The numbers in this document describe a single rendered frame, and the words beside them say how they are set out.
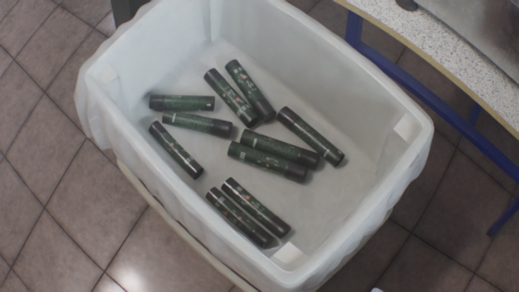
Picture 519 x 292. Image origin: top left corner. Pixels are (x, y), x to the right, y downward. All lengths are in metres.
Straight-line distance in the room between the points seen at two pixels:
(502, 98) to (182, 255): 1.05
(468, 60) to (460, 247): 0.81
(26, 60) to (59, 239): 0.82
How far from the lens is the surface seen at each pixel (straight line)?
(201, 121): 1.34
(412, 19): 1.20
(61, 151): 1.97
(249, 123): 1.37
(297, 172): 1.30
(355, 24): 1.42
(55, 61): 2.19
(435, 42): 1.18
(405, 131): 1.15
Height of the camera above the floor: 1.68
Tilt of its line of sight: 65 degrees down
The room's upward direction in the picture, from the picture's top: 2 degrees clockwise
